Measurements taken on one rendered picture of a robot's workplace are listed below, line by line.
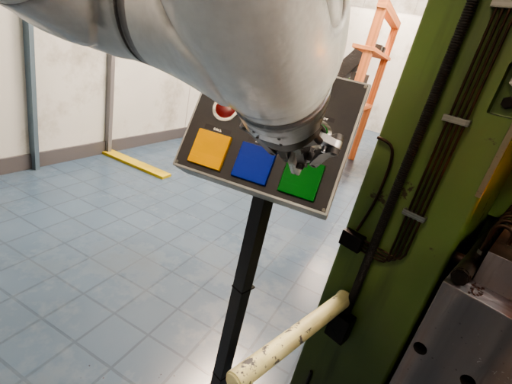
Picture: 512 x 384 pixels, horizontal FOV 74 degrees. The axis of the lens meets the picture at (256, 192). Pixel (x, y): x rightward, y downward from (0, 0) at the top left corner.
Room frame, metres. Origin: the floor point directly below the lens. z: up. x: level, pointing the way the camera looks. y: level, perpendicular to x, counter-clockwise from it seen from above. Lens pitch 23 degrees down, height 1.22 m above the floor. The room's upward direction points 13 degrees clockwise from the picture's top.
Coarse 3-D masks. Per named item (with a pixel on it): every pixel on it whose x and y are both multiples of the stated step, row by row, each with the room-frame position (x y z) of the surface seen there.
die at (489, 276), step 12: (504, 240) 0.62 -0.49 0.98; (492, 252) 0.54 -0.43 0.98; (504, 252) 0.56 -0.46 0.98; (492, 264) 0.54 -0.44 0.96; (504, 264) 0.53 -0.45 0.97; (480, 276) 0.54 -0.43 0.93; (492, 276) 0.53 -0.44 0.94; (504, 276) 0.52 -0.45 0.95; (492, 288) 0.53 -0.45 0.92; (504, 288) 0.52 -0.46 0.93
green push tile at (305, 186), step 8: (288, 168) 0.63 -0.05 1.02; (304, 168) 0.63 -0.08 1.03; (312, 168) 0.63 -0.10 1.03; (320, 168) 0.63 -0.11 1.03; (288, 176) 0.62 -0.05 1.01; (296, 176) 0.62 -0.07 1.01; (304, 176) 0.62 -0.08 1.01; (312, 176) 0.62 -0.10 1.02; (320, 176) 0.62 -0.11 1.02; (280, 184) 0.62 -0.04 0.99; (288, 184) 0.61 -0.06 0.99; (296, 184) 0.61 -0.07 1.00; (304, 184) 0.61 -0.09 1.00; (312, 184) 0.61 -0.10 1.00; (288, 192) 0.61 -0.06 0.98; (296, 192) 0.61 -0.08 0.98; (304, 192) 0.60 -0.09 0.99; (312, 192) 0.60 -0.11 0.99; (312, 200) 0.60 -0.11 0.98
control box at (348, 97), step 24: (336, 96) 0.71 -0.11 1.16; (360, 96) 0.71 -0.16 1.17; (192, 120) 0.71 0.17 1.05; (216, 120) 0.71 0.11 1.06; (240, 120) 0.70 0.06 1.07; (336, 120) 0.68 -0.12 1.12; (192, 144) 0.69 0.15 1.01; (240, 144) 0.68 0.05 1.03; (192, 168) 0.66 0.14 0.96; (336, 168) 0.63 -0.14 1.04; (264, 192) 0.62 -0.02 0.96
